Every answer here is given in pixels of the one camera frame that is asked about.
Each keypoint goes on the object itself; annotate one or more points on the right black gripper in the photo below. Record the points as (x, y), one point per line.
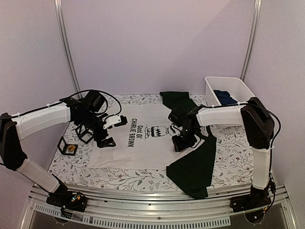
(185, 140)

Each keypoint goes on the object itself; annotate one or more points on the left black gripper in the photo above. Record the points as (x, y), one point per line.
(103, 143)

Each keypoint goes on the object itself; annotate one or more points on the white green raglan t-shirt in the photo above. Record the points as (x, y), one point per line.
(146, 141)

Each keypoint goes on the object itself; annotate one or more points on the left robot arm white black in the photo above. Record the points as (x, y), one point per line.
(14, 128)

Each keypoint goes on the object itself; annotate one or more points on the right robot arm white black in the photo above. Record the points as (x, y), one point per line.
(193, 172)

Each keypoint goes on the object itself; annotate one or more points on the yellow round brooch brown flowers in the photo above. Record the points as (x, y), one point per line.
(71, 148)

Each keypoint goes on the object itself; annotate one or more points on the black display box far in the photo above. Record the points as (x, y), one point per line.
(84, 134)

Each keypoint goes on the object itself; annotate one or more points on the black display box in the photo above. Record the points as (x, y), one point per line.
(65, 148)
(84, 134)

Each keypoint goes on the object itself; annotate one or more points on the black display box near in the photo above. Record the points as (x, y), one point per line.
(65, 148)

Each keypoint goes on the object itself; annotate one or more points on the floral patterned table mat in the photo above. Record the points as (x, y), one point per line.
(233, 163)

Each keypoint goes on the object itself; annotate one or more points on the dark blue cloth in bin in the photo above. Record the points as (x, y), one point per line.
(224, 97)

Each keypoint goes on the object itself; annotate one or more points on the white plastic bin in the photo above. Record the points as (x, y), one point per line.
(237, 89)

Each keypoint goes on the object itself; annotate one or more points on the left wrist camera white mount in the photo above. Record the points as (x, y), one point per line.
(115, 120)

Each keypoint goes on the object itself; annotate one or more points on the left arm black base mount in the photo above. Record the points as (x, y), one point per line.
(71, 200)

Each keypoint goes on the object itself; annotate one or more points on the aluminium front rail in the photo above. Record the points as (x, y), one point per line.
(121, 209)

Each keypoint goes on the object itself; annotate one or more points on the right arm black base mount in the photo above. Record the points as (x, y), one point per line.
(256, 198)

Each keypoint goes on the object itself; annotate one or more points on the left aluminium frame post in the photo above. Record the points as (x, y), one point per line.
(65, 44)

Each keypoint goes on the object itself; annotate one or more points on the aluminium frame post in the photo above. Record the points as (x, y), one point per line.
(252, 37)
(65, 44)

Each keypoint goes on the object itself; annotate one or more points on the right aluminium frame post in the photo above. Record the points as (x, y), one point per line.
(252, 37)

